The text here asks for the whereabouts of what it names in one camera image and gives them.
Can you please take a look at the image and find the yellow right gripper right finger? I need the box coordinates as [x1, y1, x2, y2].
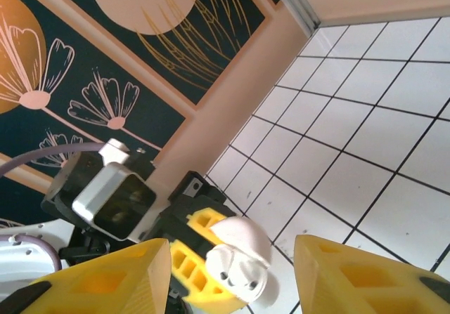
[293, 234, 450, 314]

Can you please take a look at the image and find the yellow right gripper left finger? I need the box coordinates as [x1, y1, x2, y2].
[0, 237, 174, 314]

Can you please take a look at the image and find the white earbud charging case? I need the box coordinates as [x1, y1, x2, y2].
[205, 215, 274, 303]

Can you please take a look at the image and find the pink disc gold fern panel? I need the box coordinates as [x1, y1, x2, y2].
[45, 0, 274, 108]

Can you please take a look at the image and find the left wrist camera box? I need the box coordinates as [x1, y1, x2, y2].
[41, 138, 158, 243]

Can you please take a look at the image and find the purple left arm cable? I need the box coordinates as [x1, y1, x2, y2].
[0, 143, 107, 272]

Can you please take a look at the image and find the flower and stem wall panel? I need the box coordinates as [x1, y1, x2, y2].
[0, 0, 188, 174]

